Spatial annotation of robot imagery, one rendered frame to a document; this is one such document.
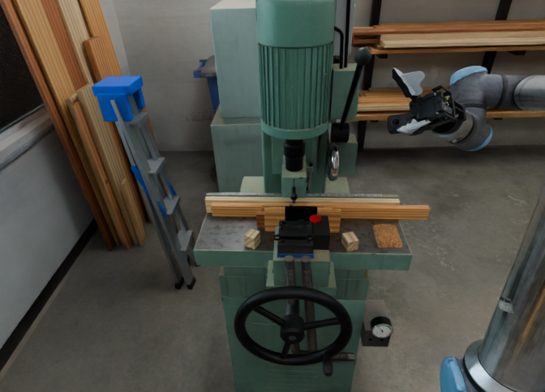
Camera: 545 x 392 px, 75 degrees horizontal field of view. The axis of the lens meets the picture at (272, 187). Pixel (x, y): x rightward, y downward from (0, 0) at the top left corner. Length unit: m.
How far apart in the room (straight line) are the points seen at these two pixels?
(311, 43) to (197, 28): 2.47
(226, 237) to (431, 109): 0.63
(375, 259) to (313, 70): 0.52
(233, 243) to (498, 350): 0.65
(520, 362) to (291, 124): 0.63
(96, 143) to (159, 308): 0.97
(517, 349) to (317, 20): 0.71
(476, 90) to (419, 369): 1.27
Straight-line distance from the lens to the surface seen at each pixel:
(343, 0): 1.17
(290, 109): 0.85
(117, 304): 2.23
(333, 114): 1.14
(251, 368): 1.44
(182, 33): 3.28
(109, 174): 2.28
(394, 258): 1.03
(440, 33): 2.95
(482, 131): 1.08
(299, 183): 0.98
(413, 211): 1.14
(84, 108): 2.14
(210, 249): 1.01
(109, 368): 1.99
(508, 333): 0.75
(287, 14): 0.80
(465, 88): 1.10
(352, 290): 1.10
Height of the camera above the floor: 1.57
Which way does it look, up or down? 32 degrees down
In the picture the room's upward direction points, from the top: 2 degrees counter-clockwise
